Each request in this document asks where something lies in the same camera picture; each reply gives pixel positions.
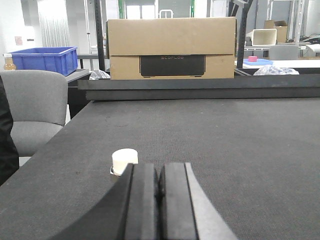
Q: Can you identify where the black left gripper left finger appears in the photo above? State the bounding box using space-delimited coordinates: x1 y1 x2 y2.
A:
52 163 159 240

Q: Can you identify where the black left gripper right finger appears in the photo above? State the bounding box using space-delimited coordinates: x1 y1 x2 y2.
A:
159 162 237 240

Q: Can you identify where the white capped metal valve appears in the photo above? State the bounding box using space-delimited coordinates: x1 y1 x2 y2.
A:
109 148 139 183

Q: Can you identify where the brown cardboard box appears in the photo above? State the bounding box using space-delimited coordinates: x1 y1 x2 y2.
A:
107 17 237 80

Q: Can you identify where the distant open cardboard box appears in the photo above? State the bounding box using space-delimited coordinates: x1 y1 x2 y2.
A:
264 19 288 43

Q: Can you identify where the black garment at edge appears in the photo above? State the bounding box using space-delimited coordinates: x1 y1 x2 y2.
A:
0 78 20 185

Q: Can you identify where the clear plastic bag left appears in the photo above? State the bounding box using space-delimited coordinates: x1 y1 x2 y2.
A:
89 69 111 80

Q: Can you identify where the clear plastic bag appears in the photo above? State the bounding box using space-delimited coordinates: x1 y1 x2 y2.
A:
89 69 111 80
253 64 300 76

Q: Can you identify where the grey fabric chair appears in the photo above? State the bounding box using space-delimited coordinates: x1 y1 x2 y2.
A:
0 70 68 157

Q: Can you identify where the clear plastic bag right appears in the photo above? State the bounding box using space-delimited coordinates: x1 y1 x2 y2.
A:
253 64 300 76

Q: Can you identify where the blue plastic crate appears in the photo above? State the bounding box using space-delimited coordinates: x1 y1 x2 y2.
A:
10 46 78 77

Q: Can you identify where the pink block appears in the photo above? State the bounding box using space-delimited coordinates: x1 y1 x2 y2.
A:
247 55 258 63

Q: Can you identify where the light blue tray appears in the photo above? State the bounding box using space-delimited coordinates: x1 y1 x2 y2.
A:
243 58 273 66

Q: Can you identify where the distant grey chair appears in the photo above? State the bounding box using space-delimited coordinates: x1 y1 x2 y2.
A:
268 44 299 61

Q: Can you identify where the beige bin on table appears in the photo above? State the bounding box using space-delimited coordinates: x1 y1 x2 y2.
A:
251 28 277 46

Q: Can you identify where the amber liquid bottle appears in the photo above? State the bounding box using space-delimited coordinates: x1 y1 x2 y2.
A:
3 53 17 71

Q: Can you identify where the black upright post left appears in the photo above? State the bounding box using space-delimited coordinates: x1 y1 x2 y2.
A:
93 0 106 71

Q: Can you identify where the black upright post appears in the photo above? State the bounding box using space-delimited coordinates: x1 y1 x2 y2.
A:
93 0 106 71
228 0 253 69

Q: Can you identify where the black conveyor side rail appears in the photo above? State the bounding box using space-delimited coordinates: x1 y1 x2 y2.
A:
78 68 320 101

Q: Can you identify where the black upright post right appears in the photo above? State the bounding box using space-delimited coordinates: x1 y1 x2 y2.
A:
228 0 253 69

